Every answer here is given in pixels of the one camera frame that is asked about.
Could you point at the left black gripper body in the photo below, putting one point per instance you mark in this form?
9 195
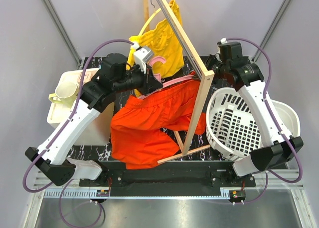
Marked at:
144 88

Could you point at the pink plastic hanger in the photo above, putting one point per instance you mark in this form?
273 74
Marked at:
167 83

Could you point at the orange shorts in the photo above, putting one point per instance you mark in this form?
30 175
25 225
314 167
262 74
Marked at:
136 130

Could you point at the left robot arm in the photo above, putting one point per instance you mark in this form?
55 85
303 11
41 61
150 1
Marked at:
112 78

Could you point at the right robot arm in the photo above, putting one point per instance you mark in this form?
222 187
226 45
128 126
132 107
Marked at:
231 65

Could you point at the yellow shorts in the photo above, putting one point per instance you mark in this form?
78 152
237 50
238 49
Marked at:
163 42

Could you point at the yellow plastic hanger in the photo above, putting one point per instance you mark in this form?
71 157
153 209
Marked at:
146 26

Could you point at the pink small box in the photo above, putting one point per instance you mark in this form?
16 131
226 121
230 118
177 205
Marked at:
87 76

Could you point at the white storage bin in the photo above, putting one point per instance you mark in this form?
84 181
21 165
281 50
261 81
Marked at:
98 132

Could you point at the pale yellow mug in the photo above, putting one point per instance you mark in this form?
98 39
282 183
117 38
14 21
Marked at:
65 94

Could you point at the white laundry basket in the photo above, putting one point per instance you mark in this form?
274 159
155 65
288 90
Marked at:
239 122

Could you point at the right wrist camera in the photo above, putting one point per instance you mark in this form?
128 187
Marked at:
222 42

